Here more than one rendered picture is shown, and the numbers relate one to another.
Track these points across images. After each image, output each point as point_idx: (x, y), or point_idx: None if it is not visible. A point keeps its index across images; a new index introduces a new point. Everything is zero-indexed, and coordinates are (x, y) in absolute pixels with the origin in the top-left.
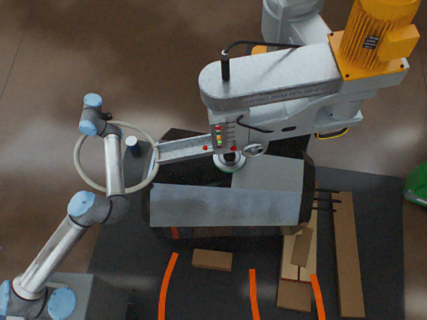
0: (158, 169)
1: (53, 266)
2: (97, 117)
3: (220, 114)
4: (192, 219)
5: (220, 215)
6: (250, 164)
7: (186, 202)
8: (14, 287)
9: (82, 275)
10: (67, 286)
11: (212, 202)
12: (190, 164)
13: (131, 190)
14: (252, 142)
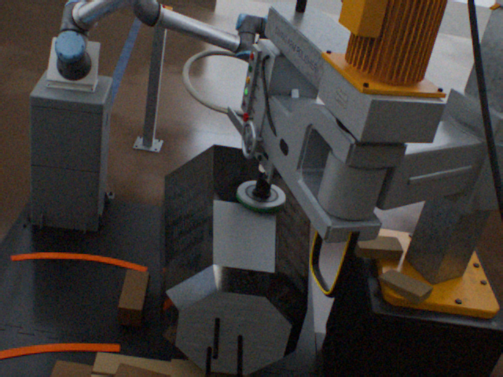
0: (233, 150)
1: (96, 1)
2: (254, 24)
3: (264, 42)
4: (173, 198)
5: (178, 214)
6: (254, 219)
7: (192, 181)
8: (84, 1)
9: (102, 99)
10: (93, 90)
11: (193, 199)
12: (244, 172)
13: (188, 84)
14: (260, 137)
